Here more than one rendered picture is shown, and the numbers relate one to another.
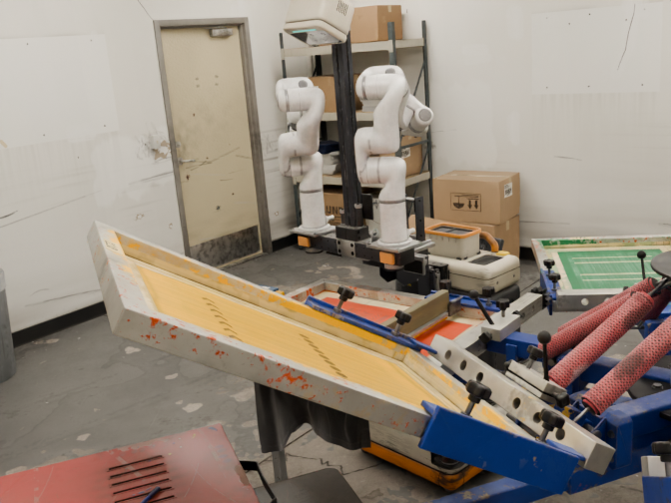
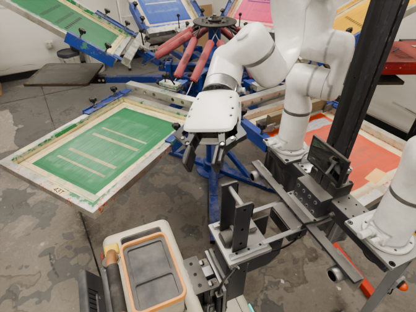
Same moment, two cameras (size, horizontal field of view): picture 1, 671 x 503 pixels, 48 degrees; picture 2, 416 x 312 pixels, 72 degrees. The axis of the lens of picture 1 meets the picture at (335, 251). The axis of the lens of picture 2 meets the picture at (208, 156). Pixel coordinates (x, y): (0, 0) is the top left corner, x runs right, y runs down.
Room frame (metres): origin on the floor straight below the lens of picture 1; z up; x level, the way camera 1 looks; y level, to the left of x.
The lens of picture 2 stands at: (3.57, -0.22, 1.78)
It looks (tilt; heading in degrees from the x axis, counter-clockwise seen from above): 38 degrees down; 199
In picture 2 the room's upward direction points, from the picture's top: straight up
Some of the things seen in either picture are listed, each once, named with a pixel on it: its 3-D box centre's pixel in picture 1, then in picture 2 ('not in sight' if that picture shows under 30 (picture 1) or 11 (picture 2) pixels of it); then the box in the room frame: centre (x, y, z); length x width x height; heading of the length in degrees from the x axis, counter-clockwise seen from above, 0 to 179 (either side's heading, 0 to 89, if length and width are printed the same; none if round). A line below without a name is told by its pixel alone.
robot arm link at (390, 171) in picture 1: (387, 179); (304, 89); (2.64, -0.21, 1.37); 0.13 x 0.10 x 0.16; 73
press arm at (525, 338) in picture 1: (519, 344); (255, 88); (1.91, -0.48, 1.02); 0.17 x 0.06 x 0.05; 50
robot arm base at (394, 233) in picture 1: (395, 221); (289, 129); (2.64, -0.23, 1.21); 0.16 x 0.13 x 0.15; 132
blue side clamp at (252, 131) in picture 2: (466, 308); (251, 130); (2.33, -0.42, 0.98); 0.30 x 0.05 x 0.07; 50
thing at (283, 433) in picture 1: (310, 412); not in sight; (2.15, 0.12, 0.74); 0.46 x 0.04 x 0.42; 50
